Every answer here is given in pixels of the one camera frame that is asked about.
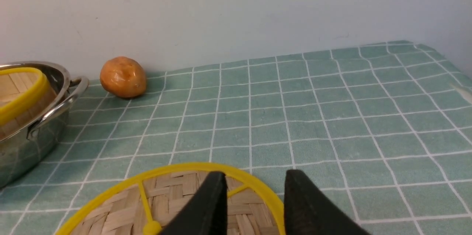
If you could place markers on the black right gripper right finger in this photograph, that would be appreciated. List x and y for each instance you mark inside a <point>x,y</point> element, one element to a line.
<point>308,211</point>

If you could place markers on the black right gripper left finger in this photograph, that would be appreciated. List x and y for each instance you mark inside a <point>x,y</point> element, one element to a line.
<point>206,213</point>

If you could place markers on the woven bamboo lid yellow rim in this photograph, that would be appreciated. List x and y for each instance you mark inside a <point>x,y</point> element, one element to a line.
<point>146,203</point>

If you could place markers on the bamboo steamer basket yellow rim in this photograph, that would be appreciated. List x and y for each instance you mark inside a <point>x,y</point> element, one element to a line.
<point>25,93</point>

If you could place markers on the stainless steel pot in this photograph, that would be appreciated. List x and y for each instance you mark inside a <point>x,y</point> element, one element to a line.
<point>23,150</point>

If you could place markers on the green checkered tablecloth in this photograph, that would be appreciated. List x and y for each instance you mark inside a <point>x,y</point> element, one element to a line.
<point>380,129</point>

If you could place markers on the brown potato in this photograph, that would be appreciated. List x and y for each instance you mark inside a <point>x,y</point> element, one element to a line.
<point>123,77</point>

